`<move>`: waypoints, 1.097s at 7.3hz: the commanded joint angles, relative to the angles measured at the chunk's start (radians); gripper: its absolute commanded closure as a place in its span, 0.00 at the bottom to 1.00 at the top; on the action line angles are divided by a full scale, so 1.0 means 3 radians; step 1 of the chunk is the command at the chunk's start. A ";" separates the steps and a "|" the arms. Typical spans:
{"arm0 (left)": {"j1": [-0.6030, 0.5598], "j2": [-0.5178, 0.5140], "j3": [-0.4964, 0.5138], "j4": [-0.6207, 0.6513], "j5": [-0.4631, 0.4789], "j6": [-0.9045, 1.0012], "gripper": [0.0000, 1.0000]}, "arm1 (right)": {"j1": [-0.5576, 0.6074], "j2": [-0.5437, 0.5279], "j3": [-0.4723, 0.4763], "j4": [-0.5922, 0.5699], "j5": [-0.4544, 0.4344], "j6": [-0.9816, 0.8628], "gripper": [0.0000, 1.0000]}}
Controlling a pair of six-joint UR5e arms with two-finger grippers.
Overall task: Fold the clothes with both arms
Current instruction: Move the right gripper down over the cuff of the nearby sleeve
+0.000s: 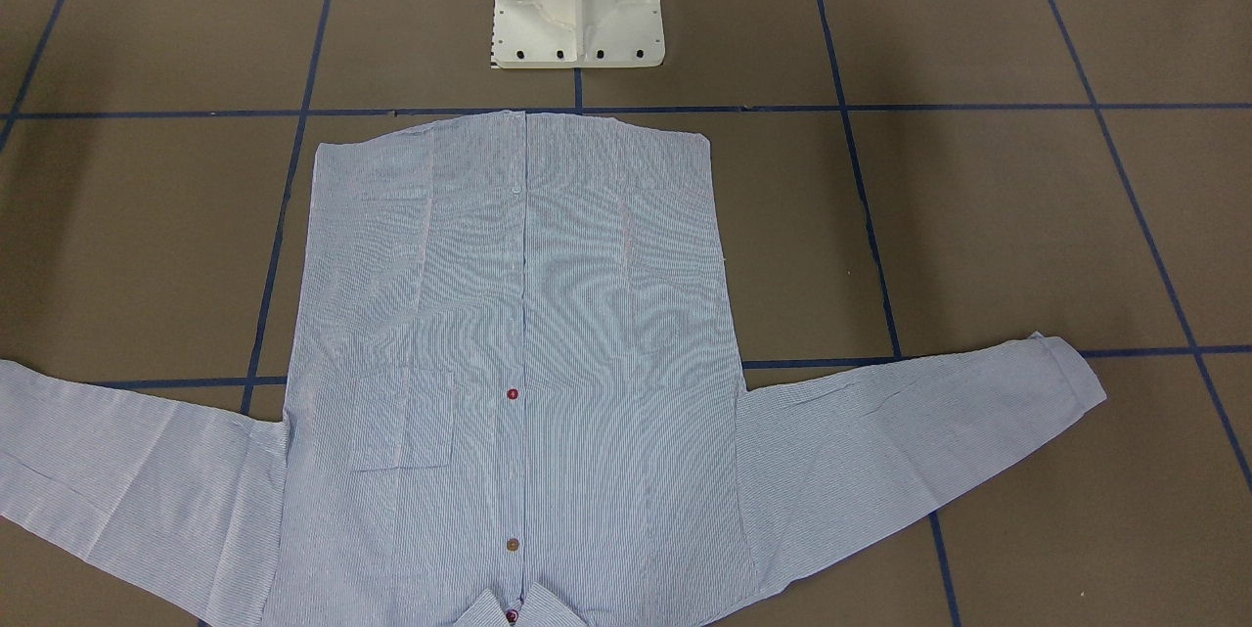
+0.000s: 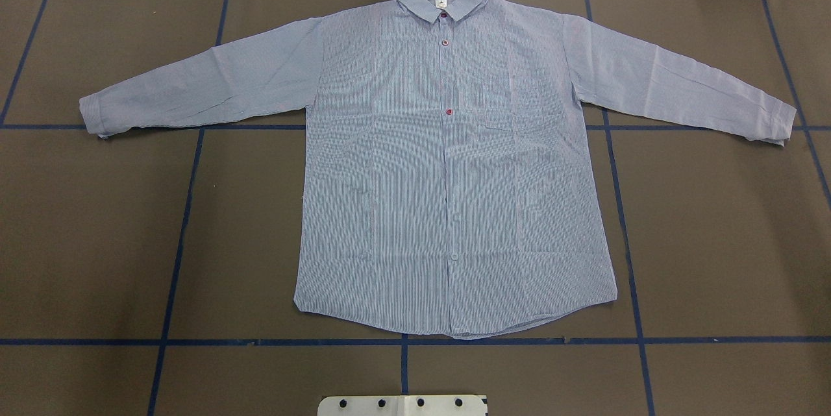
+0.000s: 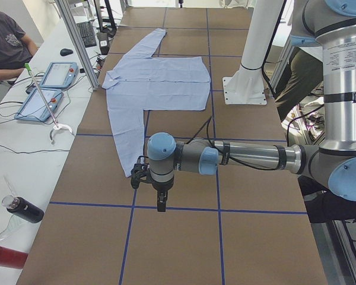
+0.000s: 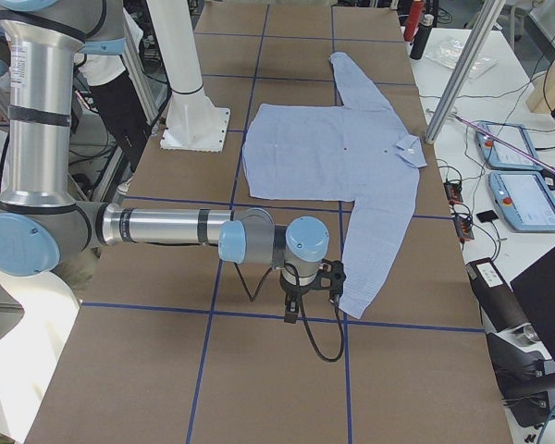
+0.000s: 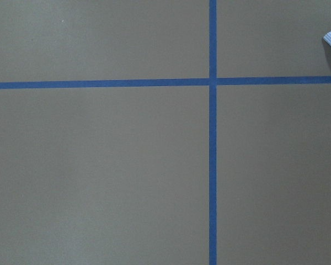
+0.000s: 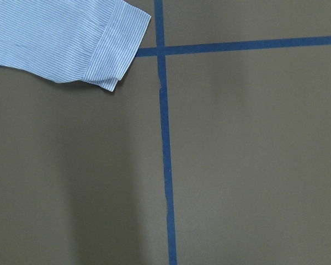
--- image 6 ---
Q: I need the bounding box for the blue white striped shirt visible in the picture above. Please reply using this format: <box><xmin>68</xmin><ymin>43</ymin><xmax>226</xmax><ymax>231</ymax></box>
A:
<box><xmin>0</xmin><ymin>1</ymin><xmax>151</xmax><ymax>91</ymax></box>

